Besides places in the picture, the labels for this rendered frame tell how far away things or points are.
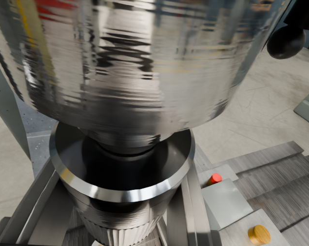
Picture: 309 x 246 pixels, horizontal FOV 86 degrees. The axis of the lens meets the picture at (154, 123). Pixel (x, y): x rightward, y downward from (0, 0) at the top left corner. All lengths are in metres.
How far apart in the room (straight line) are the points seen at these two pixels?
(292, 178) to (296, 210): 0.10
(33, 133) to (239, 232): 0.46
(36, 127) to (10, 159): 1.29
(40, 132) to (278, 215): 0.59
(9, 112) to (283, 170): 0.75
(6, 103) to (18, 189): 1.11
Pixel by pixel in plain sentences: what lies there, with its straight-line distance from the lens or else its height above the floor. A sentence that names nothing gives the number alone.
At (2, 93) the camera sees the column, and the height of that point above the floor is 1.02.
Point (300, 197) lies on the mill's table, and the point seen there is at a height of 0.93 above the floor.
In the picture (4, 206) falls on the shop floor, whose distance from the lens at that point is 1.57.
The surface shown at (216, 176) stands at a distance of 0.30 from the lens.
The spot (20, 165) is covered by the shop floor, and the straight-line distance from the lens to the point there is 1.70.
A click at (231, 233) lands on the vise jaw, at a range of 0.31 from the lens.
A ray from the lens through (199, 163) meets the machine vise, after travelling 0.39.
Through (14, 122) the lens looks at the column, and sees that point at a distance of 0.58.
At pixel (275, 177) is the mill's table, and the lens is 0.58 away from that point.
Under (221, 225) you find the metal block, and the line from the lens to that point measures 0.26.
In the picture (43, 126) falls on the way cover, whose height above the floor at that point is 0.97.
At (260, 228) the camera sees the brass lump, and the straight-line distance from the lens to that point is 0.31.
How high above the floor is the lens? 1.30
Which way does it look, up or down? 44 degrees down
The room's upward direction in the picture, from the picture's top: 12 degrees clockwise
